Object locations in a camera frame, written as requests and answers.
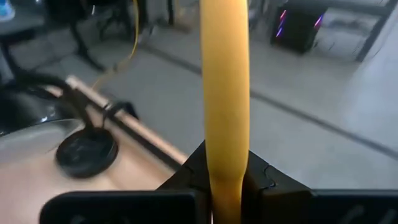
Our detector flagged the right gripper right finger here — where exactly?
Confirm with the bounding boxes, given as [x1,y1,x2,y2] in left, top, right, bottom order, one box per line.
[241,151,398,224]

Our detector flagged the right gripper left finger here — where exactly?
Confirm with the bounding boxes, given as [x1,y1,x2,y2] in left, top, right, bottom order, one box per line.
[39,139,213,224]

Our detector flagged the yellow-handled scissors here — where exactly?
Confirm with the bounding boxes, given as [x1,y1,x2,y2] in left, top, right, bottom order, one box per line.
[198,0,251,224]

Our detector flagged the black gooseneck desk lamp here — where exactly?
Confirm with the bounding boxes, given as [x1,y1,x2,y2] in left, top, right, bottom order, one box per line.
[0,70,139,180]

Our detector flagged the black computer tower with lights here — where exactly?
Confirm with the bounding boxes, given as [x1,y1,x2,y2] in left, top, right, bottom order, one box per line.
[269,5,328,55]

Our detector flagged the black chair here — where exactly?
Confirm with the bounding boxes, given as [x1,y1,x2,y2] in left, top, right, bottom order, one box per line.
[45,0,147,43]

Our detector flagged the black-framed desk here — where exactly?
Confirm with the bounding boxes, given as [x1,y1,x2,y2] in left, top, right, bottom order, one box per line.
[287,0,398,63]

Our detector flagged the yellow cable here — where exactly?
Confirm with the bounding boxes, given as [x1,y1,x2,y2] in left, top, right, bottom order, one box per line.
[91,0,141,91]

